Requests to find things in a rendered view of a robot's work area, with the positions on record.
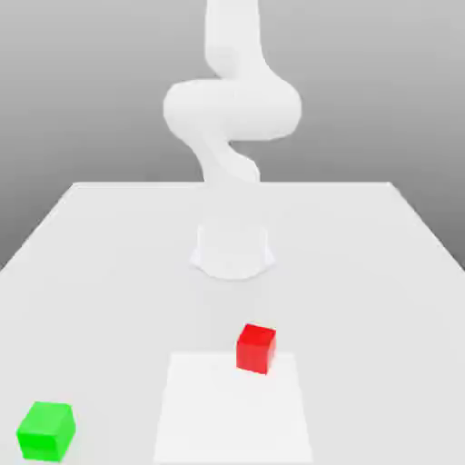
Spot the small red cube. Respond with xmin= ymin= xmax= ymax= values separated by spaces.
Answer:
xmin=235 ymin=322 xmax=278 ymax=376

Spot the small green cube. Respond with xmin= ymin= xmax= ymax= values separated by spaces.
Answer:
xmin=15 ymin=401 xmax=77 ymax=463

